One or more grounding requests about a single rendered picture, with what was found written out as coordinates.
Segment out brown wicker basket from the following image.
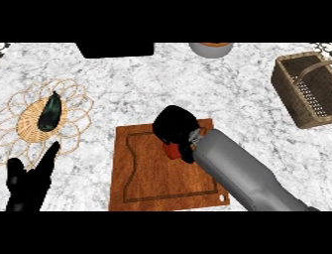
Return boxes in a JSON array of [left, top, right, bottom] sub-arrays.
[[269, 51, 332, 130]]

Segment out red bell pepper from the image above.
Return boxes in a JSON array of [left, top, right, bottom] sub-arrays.
[[162, 142, 185, 161]]

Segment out grey pot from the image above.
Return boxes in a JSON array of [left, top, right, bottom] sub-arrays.
[[188, 42, 237, 60]]

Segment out brown wooden cutting board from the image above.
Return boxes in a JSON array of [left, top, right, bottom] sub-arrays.
[[107, 118, 232, 212]]

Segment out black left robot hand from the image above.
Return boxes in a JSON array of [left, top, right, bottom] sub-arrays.
[[5, 141, 63, 212]]

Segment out woven wicker placemat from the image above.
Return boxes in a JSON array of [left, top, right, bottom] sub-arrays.
[[0, 78, 95, 170]]

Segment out black appliance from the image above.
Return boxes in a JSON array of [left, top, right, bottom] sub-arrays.
[[76, 42, 156, 60]]

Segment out dark green eggplant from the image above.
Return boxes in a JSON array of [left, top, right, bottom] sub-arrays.
[[38, 90, 64, 133]]

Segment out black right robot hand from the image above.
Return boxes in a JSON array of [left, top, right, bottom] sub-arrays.
[[151, 104, 204, 165]]

